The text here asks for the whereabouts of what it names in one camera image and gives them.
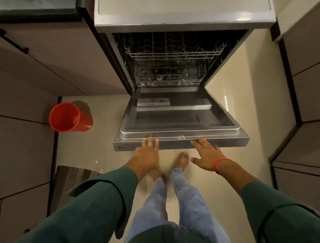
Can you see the person's right hand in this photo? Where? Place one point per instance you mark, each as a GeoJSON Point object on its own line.
{"type": "Point", "coordinates": [207, 157]}

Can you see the person's left hand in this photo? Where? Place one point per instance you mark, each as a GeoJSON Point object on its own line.
{"type": "Point", "coordinates": [147, 157]}

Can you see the silver dishwasher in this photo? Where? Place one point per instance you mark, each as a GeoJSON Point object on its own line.
{"type": "Point", "coordinates": [175, 120]}

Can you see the person's right forearm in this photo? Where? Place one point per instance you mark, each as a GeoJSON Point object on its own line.
{"type": "Point", "coordinates": [235, 175]}

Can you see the person's left forearm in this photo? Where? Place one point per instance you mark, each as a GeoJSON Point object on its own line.
{"type": "Point", "coordinates": [138, 169]}

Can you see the orange thread wristband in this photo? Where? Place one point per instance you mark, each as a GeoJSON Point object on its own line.
{"type": "Point", "coordinates": [215, 165]}

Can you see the red plastic bucket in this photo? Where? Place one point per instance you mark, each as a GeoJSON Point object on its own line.
{"type": "Point", "coordinates": [85, 122]}

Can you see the green shirt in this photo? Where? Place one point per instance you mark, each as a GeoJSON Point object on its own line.
{"type": "Point", "coordinates": [87, 212]}

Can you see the striped brown floor mat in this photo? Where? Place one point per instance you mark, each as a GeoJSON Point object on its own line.
{"type": "Point", "coordinates": [67, 180]}

